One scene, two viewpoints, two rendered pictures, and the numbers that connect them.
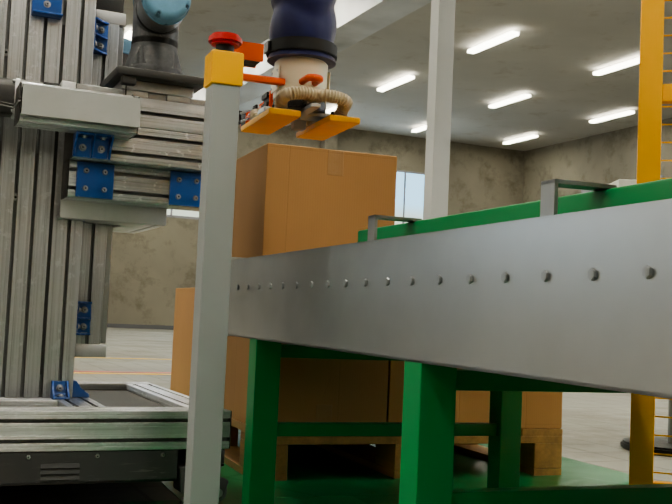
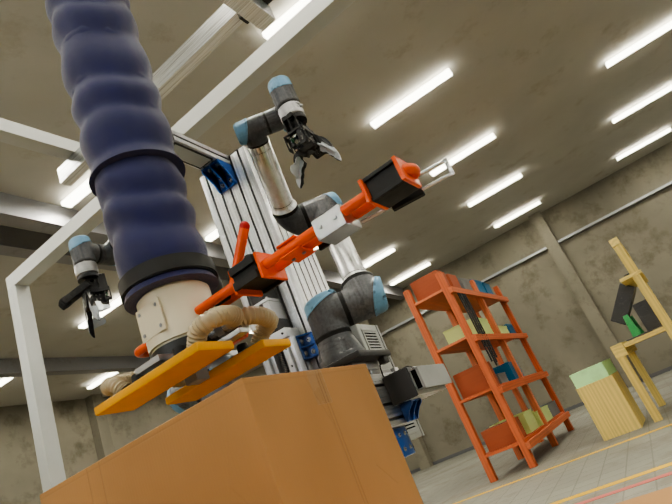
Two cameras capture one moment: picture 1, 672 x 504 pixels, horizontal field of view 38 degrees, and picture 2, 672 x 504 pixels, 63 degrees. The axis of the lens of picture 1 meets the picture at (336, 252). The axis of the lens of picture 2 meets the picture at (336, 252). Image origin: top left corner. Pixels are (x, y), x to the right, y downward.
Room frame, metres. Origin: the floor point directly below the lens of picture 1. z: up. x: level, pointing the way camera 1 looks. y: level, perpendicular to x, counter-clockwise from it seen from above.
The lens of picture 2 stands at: (4.19, -0.39, 0.76)
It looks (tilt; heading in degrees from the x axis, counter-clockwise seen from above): 21 degrees up; 137
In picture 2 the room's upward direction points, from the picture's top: 23 degrees counter-clockwise
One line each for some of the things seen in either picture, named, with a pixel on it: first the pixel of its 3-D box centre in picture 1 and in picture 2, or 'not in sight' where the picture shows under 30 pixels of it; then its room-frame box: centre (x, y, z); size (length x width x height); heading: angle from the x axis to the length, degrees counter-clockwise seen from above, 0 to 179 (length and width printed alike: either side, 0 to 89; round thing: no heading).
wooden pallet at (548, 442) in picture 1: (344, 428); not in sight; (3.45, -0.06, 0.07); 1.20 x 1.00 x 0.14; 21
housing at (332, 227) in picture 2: not in sight; (336, 225); (3.50, 0.29, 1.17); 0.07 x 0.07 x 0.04; 20
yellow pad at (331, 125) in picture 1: (326, 123); (160, 372); (3.09, 0.05, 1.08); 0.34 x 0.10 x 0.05; 20
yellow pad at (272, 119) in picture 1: (269, 117); (224, 366); (3.03, 0.23, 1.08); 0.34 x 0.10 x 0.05; 20
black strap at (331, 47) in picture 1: (301, 51); (170, 282); (3.06, 0.14, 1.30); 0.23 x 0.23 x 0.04
